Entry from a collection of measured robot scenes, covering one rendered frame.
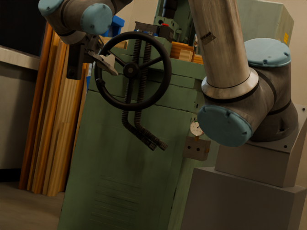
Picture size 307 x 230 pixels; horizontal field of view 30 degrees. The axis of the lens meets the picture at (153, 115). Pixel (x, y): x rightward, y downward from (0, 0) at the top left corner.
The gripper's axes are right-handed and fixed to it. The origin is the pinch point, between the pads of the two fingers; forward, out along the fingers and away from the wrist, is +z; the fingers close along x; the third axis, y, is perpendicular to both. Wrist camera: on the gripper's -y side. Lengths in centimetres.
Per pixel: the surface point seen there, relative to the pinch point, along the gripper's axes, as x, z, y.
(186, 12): -3, 35, 58
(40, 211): 87, 116, -19
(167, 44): -10.0, 19.2, 28.5
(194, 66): -19.6, 27.3, 25.0
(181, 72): -15.1, 27.7, 21.9
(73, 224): 20, 50, -39
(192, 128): -24.2, 33.6, 1.3
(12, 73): 142, 103, 61
